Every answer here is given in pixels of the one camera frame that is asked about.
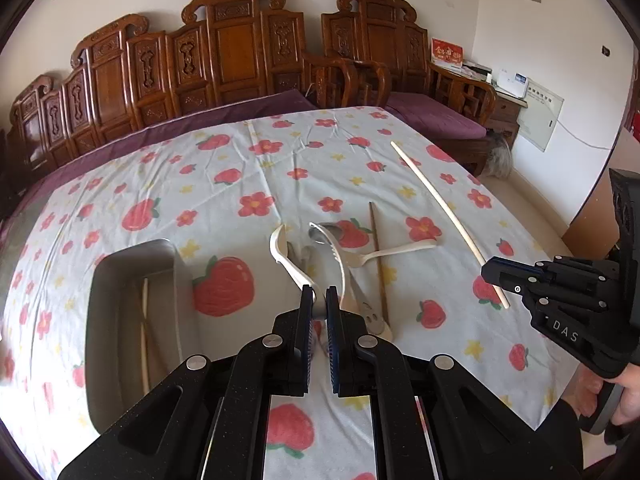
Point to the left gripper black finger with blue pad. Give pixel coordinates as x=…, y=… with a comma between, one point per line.
x=207, y=419
x=432, y=419

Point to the black blue-tipped left gripper finger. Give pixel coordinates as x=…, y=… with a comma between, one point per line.
x=502, y=274

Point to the light bamboo chopstick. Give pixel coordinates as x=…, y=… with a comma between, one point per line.
x=145, y=375

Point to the white plastic spoon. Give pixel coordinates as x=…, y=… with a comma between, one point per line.
x=279, y=253

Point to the copper metal chopstick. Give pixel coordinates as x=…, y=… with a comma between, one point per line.
x=158, y=367

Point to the person's right hand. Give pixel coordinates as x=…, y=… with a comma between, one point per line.
x=589, y=385

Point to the grey feather duster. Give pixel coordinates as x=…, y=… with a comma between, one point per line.
x=499, y=161

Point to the metal rectangular tray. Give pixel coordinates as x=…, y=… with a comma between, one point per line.
x=113, y=371

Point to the white electrical panel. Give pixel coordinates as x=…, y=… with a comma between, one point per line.
x=538, y=119

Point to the wooden side cabinet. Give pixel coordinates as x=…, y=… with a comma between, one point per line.
x=477, y=100

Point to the dark wooden chopstick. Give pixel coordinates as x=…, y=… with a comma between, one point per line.
x=379, y=265

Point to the smiley face steel spoon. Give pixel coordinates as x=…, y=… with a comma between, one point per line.
x=358, y=303

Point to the white router box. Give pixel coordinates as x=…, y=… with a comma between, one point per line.
x=512, y=82

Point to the red greeting card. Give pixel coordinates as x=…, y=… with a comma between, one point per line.
x=445, y=53

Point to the wooden armchair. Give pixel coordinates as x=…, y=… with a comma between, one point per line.
x=334, y=82

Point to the carved wooden bench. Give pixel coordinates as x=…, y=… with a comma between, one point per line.
x=125, y=77

